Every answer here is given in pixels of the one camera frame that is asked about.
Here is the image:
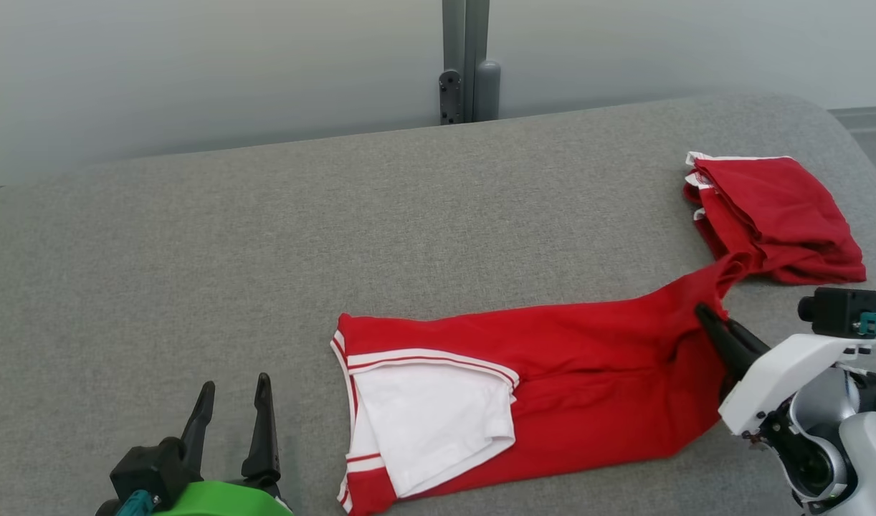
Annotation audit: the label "grey metal partition post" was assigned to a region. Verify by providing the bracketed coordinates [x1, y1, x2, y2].
[438, 0, 502, 126]

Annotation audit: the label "left camera cable teal plug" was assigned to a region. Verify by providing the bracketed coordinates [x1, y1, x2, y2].
[114, 489, 159, 516]

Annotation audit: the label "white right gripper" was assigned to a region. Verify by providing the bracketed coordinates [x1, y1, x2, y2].
[695, 303, 876, 436]

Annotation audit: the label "red shirt with white sleeve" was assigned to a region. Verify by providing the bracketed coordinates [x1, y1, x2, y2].
[329, 251, 758, 516]

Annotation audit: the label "red shorts with white trim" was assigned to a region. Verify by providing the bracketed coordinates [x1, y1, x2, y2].
[683, 150, 867, 286]

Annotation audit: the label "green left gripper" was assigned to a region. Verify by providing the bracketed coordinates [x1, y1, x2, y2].
[155, 373, 294, 516]

